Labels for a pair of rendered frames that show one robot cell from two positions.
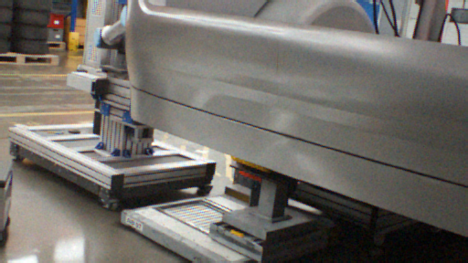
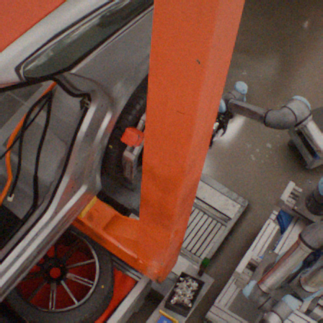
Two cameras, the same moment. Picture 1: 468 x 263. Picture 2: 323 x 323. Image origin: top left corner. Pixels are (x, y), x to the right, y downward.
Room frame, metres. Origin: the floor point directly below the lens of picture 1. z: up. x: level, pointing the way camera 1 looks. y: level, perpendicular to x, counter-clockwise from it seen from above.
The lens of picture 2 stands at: (4.60, -0.46, 2.99)
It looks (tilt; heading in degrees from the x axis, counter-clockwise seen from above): 58 degrees down; 166
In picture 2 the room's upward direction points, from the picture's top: 7 degrees clockwise
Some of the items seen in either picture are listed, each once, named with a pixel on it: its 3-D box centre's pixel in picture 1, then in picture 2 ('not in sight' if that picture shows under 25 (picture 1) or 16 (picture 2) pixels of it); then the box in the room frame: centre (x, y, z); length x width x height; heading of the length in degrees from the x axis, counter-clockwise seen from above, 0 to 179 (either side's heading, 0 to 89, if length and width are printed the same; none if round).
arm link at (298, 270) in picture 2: not in sight; (288, 265); (3.99, 0.36, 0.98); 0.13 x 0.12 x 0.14; 33
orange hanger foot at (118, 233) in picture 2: not in sight; (104, 219); (3.51, -0.44, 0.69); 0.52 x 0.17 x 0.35; 47
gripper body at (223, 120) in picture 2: not in sight; (223, 118); (3.04, 0.27, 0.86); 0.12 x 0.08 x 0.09; 137
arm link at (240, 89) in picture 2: not in sight; (237, 93); (2.94, 0.36, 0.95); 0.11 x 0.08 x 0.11; 125
